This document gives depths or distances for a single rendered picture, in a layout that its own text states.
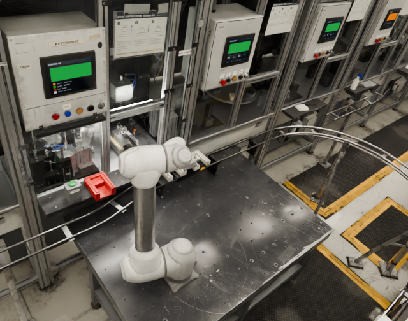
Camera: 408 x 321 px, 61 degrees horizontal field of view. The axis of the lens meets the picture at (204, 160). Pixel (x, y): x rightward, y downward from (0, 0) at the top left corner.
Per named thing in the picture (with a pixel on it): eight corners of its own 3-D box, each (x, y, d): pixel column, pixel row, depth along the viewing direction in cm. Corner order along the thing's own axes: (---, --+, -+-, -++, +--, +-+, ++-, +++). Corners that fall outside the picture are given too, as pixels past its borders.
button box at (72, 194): (69, 204, 193) (67, 190, 186) (63, 195, 198) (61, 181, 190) (83, 199, 198) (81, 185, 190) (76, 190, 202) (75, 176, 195)
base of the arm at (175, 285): (204, 274, 200) (206, 268, 197) (173, 294, 188) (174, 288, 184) (185, 251, 210) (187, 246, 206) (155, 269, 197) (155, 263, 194)
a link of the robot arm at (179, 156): (183, 143, 169) (156, 146, 164) (196, 139, 152) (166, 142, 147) (186, 170, 168) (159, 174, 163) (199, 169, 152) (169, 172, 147)
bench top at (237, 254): (155, 371, 161) (155, 368, 159) (62, 220, 217) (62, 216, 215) (332, 233, 246) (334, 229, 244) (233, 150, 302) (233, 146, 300)
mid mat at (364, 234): (391, 278, 304) (392, 276, 304) (339, 234, 333) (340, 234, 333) (435, 229, 361) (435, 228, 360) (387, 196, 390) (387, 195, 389)
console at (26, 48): (28, 135, 163) (9, 40, 134) (8, 105, 178) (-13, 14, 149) (109, 114, 187) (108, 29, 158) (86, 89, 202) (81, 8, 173)
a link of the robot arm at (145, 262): (166, 284, 181) (123, 294, 173) (158, 262, 195) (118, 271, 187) (171, 152, 146) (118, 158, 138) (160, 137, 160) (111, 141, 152)
